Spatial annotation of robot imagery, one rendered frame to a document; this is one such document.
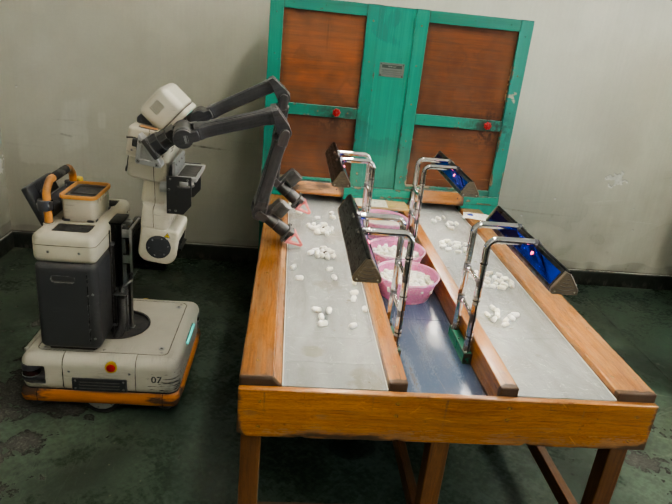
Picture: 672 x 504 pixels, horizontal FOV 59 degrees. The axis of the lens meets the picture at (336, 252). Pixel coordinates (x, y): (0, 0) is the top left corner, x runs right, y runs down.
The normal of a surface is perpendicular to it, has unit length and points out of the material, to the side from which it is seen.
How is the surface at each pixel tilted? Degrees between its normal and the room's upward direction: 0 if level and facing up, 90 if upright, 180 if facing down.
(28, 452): 0
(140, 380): 90
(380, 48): 90
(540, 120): 90
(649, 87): 90
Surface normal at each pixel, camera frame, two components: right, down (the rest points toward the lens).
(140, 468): 0.10, -0.93
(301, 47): 0.07, 0.37
